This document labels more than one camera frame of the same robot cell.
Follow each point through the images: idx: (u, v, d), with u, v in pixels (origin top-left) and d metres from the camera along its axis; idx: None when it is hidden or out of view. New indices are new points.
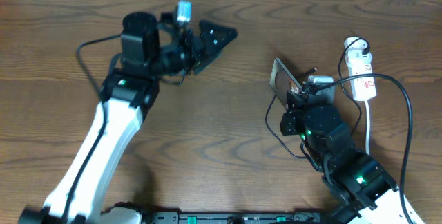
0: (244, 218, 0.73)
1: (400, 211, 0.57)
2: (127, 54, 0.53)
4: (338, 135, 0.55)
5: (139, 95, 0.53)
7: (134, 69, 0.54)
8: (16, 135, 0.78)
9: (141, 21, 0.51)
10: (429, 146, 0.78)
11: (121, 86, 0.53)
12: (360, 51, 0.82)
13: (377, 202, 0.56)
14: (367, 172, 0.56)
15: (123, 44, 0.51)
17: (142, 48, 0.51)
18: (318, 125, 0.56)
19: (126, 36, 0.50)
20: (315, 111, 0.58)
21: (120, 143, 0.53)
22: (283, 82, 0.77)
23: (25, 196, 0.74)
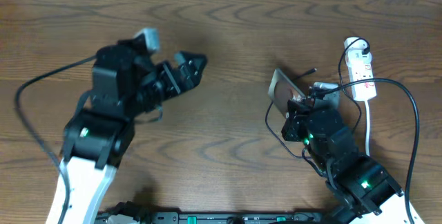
0: (244, 218, 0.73)
1: (405, 217, 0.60)
2: (99, 90, 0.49)
4: (340, 138, 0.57)
5: (108, 143, 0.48)
7: (106, 108, 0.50)
8: (16, 135, 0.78)
9: (118, 54, 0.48)
10: (429, 146, 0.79)
11: (85, 135, 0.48)
12: (360, 51, 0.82)
13: (382, 205, 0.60)
14: (371, 177, 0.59)
15: (95, 79, 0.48)
17: (117, 86, 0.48)
18: (320, 128, 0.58)
19: (99, 70, 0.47)
20: (318, 115, 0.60)
21: (91, 207, 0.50)
22: (282, 91, 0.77)
23: (25, 195, 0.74)
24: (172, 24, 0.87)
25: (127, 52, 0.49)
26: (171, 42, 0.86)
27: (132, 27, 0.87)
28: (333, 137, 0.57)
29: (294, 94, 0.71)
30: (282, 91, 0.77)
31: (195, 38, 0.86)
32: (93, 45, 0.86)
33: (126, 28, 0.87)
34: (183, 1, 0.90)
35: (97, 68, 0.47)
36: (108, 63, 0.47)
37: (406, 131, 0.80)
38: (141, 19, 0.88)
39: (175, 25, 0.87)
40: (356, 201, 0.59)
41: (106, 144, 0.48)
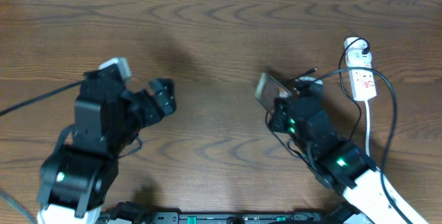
0: (244, 218, 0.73)
1: (380, 189, 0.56)
2: (83, 126, 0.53)
4: (316, 120, 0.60)
5: (88, 181, 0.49)
7: (88, 144, 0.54)
8: (16, 135, 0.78)
9: (104, 88, 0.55)
10: (429, 146, 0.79)
11: (63, 178, 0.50)
12: (360, 51, 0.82)
13: (357, 181, 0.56)
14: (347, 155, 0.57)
15: (79, 113, 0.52)
17: (101, 118, 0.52)
18: (300, 113, 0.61)
19: (82, 104, 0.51)
20: (298, 101, 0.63)
21: None
22: (270, 91, 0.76)
23: (25, 196, 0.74)
24: (172, 24, 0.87)
25: (115, 85, 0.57)
26: (171, 42, 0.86)
27: (132, 26, 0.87)
28: (311, 119, 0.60)
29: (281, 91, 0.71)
30: (270, 91, 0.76)
31: (195, 38, 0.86)
32: (92, 45, 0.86)
33: (126, 28, 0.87)
34: (183, 1, 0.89)
35: (81, 101, 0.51)
36: (94, 97, 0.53)
37: (407, 131, 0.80)
38: (141, 19, 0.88)
39: (175, 25, 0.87)
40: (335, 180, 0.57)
41: (85, 184, 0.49)
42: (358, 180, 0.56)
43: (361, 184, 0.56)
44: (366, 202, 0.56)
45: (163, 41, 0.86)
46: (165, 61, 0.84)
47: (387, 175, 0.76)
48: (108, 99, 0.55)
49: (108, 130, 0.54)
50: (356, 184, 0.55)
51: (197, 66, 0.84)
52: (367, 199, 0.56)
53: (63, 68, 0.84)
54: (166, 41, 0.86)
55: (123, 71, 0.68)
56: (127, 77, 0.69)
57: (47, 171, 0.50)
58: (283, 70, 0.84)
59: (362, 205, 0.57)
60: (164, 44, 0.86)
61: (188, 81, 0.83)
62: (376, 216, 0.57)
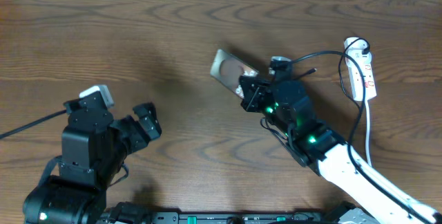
0: (244, 217, 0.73)
1: (346, 158, 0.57)
2: (70, 158, 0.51)
4: (301, 106, 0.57)
5: (74, 217, 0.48)
7: (77, 177, 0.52)
8: (16, 135, 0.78)
9: (92, 117, 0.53)
10: (429, 146, 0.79)
11: (47, 214, 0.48)
12: (360, 51, 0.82)
13: (327, 155, 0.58)
14: (321, 134, 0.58)
15: (66, 146, 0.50)
17: (90, 149, 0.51)
18: (284, 99, 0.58)
19: (70, 135, 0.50)
20: (283, 85, 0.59)
21: None
22: (231, 70, 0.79)
23: (26, 195, 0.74)
24: (172, 24, 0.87)
25: (103, 115, 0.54)
26: (171, 42, 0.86)
27: (132, 26, 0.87)
28: (295, 106, 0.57)
29: (247, 71, 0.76)
30: (231, 69, 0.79)
31: (194, 38, 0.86)
32: (92, 45, 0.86)
33: (126, 28, 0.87)
34: (182, 1, 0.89)
35: (68, 133, 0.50)
36: (81, 128, 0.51)
37: (407, 131, 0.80)
38: (141, 19, 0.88)
39: (175, 25, 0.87)
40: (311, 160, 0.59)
41: (70, 220, 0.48)
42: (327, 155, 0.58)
43: (329, 155, 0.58)
44: (334, 171, 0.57)
45: (163, 41, 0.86)
46: (165, 61, 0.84)
47: (387, 176, 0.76)
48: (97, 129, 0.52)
49: (96, 162, 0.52)
50: (325, 157, 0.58)
51: (197, 66, 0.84)
52: (332, 168, 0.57)
53: (63, 68, 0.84)
54: (166, 41, 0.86)
55: (106, 100, 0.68)
56: (111, 103, 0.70)
57: (30, 208, 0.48)
58: None
59: (333, 177, 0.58)
60: (164, 44, 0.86)
61: (188, 81, 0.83)
62: (349, 185, 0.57)
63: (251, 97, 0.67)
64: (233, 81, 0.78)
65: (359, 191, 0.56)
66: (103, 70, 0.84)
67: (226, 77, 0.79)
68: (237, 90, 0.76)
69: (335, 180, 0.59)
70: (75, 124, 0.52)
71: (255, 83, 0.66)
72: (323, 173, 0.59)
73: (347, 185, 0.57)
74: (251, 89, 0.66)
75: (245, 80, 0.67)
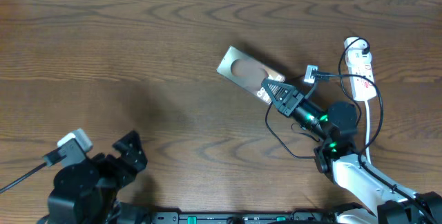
0: (244, 218, 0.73)
1: (357, 164, 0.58)
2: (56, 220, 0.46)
4: (348, 130, 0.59)
5: None
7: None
8: (16, 135, 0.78)
9: (77, 178, 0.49)
10: (429, 146, 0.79)
11: None
12: (360, 51, 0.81)
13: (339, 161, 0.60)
14: (344, 151, 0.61)
15: (52, 210, 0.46)
17: (75, 213, 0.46)
18: (338, 121, 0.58)
19: (56, 200, 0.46)
20: (341, 106, 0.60)
21: None
22: (248, 69, 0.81)
23: (25, 196, 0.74)
24: (172, 24, 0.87)
25: (89, 173, 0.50)
26: (171, 42, 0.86)
27: (132, 26, 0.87)
28: (343, 130, 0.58)
29: (271, 75, 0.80)
30: (252, 70, 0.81)
31: (194, 38, 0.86)
32: (92, 45, 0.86)
33: (126, 28, 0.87)
34: (182, 1, 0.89)
35: (54, 197, 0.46)
36: (69, 190, 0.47)
37: (407, 131, 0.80)
38: (141, 19, 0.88)
39: (175, 25, 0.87)
40: (329, 168, 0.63)
41: None
42: (340, 160, 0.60)
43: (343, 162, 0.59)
44: (341, 168, 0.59)
45: (163, 41, 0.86)
46: (165, 61, 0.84)
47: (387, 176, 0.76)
48: (83, 191, 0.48)
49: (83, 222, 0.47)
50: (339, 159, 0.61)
51: (197, 66, 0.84)
52: (341, 171, 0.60)
53: (63, 68, 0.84)
54: (166, 41, 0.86)
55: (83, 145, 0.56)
56: (90, 146, 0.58)
57: None
58: (283, 70, 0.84)
59: (344, 179, 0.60)
60: (164, 44, 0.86)
61: (188, 81, 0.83)
62: (352, 182, 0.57)
63: (293, 103, 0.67)
64: (253, 81, 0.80)
65: (356, 183, 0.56)
66: (103, 70, 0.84)
67: (242, 77, 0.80)
68: (259, 92, 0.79)
69: (347, 182, 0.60)
70: (61, 186, 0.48)
71: (291, 90, 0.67)
72: (337, 177, 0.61)
73: (351, 183, 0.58)
74: (285, 95, 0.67)
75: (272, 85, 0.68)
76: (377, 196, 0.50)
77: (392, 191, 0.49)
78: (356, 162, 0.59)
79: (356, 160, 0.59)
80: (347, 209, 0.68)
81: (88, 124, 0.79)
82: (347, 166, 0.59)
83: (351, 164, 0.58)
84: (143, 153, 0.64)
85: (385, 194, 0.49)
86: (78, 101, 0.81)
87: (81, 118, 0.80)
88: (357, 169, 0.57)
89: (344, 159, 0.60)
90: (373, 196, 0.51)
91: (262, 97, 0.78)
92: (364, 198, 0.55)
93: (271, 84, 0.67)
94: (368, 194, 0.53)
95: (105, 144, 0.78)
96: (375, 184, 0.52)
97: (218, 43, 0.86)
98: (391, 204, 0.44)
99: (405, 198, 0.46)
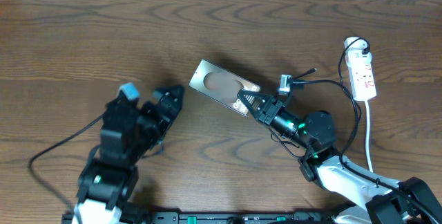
0: (244, 218, 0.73)
1: (340, 165, 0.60)
2: (107, 147, 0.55)
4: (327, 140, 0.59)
5: (117, 191, 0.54)
7: (112, 160, 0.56)
8: (16, 135, 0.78)
9: (121, 116, 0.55)
10: (429, 146, 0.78)
11: (98, 182, 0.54)
12: (360, 51, 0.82)
13: (322, 169, 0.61)
14: (326, 156, 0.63)
15: (103, 139, 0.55)
17: (122, 144, 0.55)
18: (316, 132, 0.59)
19: (106, 132, 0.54)
20: (316, 117, 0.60)
21: None
22: (223, 82, 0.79)
23: (25, 196, 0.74)
24: (172, 24, 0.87)
25: (130, 112, 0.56)
26: (171, 42, 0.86)
27: (132, 26, 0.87)
28: (323, 140, 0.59)
29: (246, 86, 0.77)
30: (225, 83, 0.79)
31: (194, 38, 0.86)
32: (92, 45, 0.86)
33: (126, 28, 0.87)
34: (183, 1, 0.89)
35: (104, 128, 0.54)
36: (116, 125, 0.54)
37: (407, 131, 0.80)
38: (141, 19, 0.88)
39: (175, 25, 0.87)
40: (315, 175, 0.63)
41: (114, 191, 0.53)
42: (323, 164, 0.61)
43: (327, 167, 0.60)
44: (326, 173, 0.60)
45: (163, 41, 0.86)
46: (165, 61, 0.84)
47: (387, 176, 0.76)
48: (127, 127, 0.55)
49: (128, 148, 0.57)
50: (322, 164, 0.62)
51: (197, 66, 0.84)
52: (326, 175, 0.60)
53: (63, 68, 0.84)
54: (166, 41, 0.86)
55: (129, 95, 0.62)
56: (135, 97, 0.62)
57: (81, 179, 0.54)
58: (283, 70, 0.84)
59: (329, 182, 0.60)
60: (164, 44, 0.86)
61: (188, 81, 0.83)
62: (338, 184, 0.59)
63: (273, 111, 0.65)
64: (228, 94, 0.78)
65: (342, 184, 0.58)
66: (103, 70, 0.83)
67: (218, 90, 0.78)
68: (235, 105, 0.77)
69: (331, 186, 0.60)
70: (109, 120, 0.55)
71: (268, 99, 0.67)
72: (322, 182, 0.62)
73: (337, 186, 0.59)
74: (263, 104, 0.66)
75: (248, 95, 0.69)
76: (364, 193, 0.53)
77: (376, 184, 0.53)
78: (338, 163, 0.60)
79: (338, 162, 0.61)
80: (345, 209, 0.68)
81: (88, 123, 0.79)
82: (331, 169, 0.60)
83: (334, 167, 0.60)
84: (178, 101, 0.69)
85: (371, 190, 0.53)
86: (78, 101, 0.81)
87: (81, 118, 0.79)
88: (341, 171, 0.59)
89: (327, 163, 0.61)
90: (360, 193, 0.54)
91: (239, 108, 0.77)
92: (350, 198, 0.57)
93: (247, 94, 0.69)
94: (354, 193, 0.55)
95: None
96: (360, 182, 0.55)
97: (218, 43, 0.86)
98: (378, 199, 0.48)
99: (390, 190, 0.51)
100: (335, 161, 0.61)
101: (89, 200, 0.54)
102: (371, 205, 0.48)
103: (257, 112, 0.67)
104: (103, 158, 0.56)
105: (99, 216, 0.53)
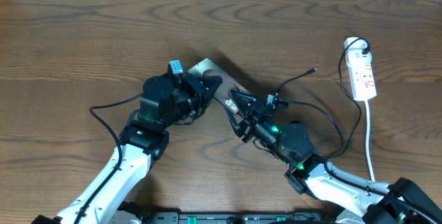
0: (244, 218, 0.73)
1: (327, 175, 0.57)
2: (145, 112, 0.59)
4: (306, 153, 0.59)
5: (152, 144, 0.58)
7: (148, 123, 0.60)
8: (16, 135, 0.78)
9: (159, 86, 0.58)
10: (430, 146, 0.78)
11: (140, 134, 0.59)
12: (360, 51, 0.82)
13: (309, 182, 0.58)
14: (310, 165, 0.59)
15: (141, 105, 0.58)
17: (158, 112, 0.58)
18: (293, 146, 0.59)
19: (145, 99, 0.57)
20: (289, 129, 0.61)
21: (128, 184, 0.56)
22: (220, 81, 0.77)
23: (25, 196, 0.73)
24: (172, 24, 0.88)
25: (166, 84, 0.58)
26: (171, 41, 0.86)
27: (132, 26, 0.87)
28: (301, 151, 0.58)
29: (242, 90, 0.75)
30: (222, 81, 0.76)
31: (194, 37, 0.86)
32: (93, 45, 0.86)
33: (126, 27, 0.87)
34: (183, 1, 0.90)
35: (143, 97, 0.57)
36: (155, 94, 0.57)
37: (407, 131, 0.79)
38: (141, 19, 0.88)
39: (175, 25, 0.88)
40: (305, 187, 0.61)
41: (150, 146, 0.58)
42: (311, 175, 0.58)
43: (315, 180, 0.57)
44: (314, 184, 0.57)
45: (163, 41, 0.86)
46: (165, 61, 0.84)
47: (389, 176, 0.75)
48: (164, 98, 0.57)
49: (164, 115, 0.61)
50: (309, 174, 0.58)
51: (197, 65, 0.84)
52: (315, 186, 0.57)
53: (63, 68, 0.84)
54: (166, 41, 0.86)
55: (175, 70, 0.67)
56: (179, 72, 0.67)
57: (123, 133, 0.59)
58: (283, 70, 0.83)
59: (319, 193, 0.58)
60: (164, 44, 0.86)
61: None
62: (328, 194, 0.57)
63: (262, 108, 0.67)
64: (222, 91, 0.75)
65: (333, 194, 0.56)
66: (103, 70, 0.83)
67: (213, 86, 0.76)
68: (227, 102, 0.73)
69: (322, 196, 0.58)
70: (148, 90, 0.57)
71: (260, 99, 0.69)
72: (313, 192, 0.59)
73: (327, 196, 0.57)
74: (254, 103, 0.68)
75: (241, 94, 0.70)
76: (358, 204, 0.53)
77: (367, 192, 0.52)
78: (324, 172, 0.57)
79: (324, 170, 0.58)
80: (342, 210, 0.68)
81: (88, 123, 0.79)
82: (319, 180, 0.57)
83: (322, 178, 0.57)
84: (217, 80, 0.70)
85: (364, 200, 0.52)
86: (79, 101, 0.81)
87: (81, 117, 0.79)
88: (329, 181, 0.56)
89: (314, 173, 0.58)
90: (354, 205, 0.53)
91: (231, 106, 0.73)
92: (343, 207, 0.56)
93: (239, 92, 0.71)
94: (347, 202, 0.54)
95: (104, 144, 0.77)
96: (350, 191, 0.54)
97: (217, 43, 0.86)
98: (373, 209, 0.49)
99: (382, 196, 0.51)
100: (322, 169, 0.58)
101: (130, 145, 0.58)
102: (367, 216, 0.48)
103: (247, 108, 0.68)
104: (141, 122, 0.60)
105: (137, 158, 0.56)
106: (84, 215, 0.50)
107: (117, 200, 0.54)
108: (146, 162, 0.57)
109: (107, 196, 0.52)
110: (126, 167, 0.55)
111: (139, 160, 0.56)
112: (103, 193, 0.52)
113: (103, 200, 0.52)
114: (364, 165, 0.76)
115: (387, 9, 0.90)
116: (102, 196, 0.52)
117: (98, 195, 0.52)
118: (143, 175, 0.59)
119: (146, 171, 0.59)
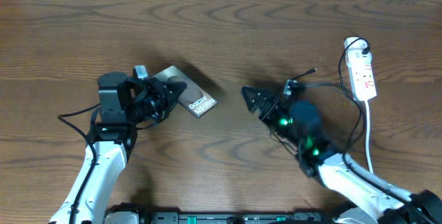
0: (244, 218, 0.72)
1: (344, 167, 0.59)
2: (105, 105, 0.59)
4: None
5: (122, 135, 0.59)
7: (112, 117, 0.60)
8: (16, 135, 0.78)
9: (113, 76, 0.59)
10: (430, 146, 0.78)
11: (106, 129, 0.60)
12: (360, 51, 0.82)
13: (322, 169, 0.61)
14: (323, 150, 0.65)
15: (101, 97, 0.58)
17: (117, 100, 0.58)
18: None
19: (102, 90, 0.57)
20: None
21: (110, 175, 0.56)
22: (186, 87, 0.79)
23: (25, 196, 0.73)
24: (172, 24, 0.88)
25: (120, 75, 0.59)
26: (170, 41, 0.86)
27: (132, 26, 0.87)
28: None
29: (206, 96, 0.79)
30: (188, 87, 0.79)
31: (194, 37, 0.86)
32: (93, 45, 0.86)
33: (126, 27, 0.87)
34: (183, 1, 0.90)
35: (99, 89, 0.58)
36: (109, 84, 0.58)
37: (407, 131, 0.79)
38: (141, 19, 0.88)
39: (175, 25, 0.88)
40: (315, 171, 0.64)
41: (119, 137, 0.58)
42: (325, 164, 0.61)
43: (330, 169, 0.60)
44: (329, 173, 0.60)
45: (163, 41, 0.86)
46: (164, 60, 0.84)
47: (389, 176, 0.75)
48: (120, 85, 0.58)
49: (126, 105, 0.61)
50: (323, 160, 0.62)
51: (197, 64, 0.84)
52: (331, 175, 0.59)
53: (63, 68, 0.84)
54: (166, 41, 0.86)
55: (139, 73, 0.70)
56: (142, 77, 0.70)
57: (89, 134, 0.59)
58: (283, 70, 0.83)
59: (333, 184, 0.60)
60: (164, 44, 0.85)
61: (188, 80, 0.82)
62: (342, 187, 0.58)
63: (269, 106, 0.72)
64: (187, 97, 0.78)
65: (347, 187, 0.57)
66: (103, 69, 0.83)
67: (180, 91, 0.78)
68: (191, 106, 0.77)
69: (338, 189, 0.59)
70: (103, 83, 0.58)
71: (263, 92, 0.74)
72: (327, 182, 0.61)
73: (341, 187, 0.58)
74: (257, 97, 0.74)
75: (249, 91, 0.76)
76: (369, 198, 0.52)
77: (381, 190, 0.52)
78: (342, 164, 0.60)
79: (341, 162, 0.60)
80: (344, 210, 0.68)
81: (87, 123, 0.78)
82: (334, 171, 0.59)
83: (338, 169, 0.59)
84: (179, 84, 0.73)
85: (376, 196, 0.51)
86: (79, 100, 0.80)
87: (81, 117, 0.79)
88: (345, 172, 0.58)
89: (329, 162, 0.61)
90: (364, 199, 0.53)
91: (194, 110, 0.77)
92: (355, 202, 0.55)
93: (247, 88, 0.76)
94: (358, 196, 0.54)
95: None
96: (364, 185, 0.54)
97: (217, 43, 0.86)
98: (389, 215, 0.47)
99: (402, 204, 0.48)
100: (339, 161, 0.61)
101: (99, 142, 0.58)
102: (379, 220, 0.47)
103: (253, 104, 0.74)
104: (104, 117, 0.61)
105: (110, 149, 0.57)
106: (78, 211, 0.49)
107: (106, 191, 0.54)
108: (121, 151, 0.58)
109: (94, 189, 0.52)
110: (103, 161, 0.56)
111: (114, 150, 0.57)
112: (90, 188, 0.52)
113: (92, 193, 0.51)
114: (364, 165, 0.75)
115: (387, 9, 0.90)
116: (89, 191, 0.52)
117: (84, 191, 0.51)
118: (121, 167, 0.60)
119: (123, 160, 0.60)
